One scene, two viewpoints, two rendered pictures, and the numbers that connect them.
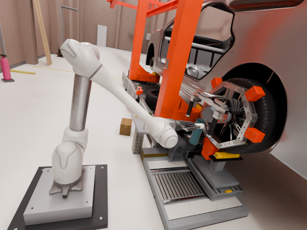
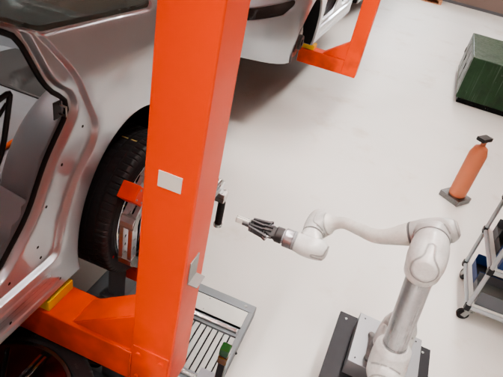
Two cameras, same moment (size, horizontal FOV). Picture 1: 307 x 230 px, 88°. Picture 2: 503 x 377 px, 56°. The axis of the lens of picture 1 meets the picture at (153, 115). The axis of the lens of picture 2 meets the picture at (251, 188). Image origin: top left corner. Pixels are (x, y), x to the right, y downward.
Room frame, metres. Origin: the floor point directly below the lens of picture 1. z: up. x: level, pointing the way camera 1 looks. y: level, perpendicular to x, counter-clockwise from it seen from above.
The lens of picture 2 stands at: (2.46, 0.68, 2.18)
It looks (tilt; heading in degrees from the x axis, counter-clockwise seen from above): 34 degrees down; 215
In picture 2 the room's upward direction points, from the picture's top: 13 degrees clockwise
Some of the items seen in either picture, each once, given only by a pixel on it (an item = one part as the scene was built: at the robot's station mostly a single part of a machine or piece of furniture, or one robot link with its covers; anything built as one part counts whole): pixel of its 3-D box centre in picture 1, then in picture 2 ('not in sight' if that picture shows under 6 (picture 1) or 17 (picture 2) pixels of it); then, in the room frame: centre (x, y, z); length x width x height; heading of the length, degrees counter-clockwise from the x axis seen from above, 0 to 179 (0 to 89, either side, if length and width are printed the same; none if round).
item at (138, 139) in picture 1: (138, 138); not in sight; (1.69, 0.12, 0.21); 0.10 x 0.10 x 0.42; 22
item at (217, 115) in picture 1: (220, 114); (217, 194); (1.09, -0.47, 0.93); 0.09 x 0.05 x 0.05; 112
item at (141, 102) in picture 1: (139, 100); not in sight; (2.86, 0.32, 0.28); 2.47 x 0.09 x 0.22; 22
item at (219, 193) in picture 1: (212, 175); not in sight; (1.39, -0.76, 0.13); 0.50 x 0.36 x 0.10; 22
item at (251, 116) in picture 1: (223, 115); (159, 209); (1.32, -0.60, 0.85); 0.54 x 0.07 x 0.54; 22
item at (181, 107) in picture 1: (191, 108); (84, 307); (1.80, -0.43, 0.69); 0.52 x 0.17 x 0.35; 112
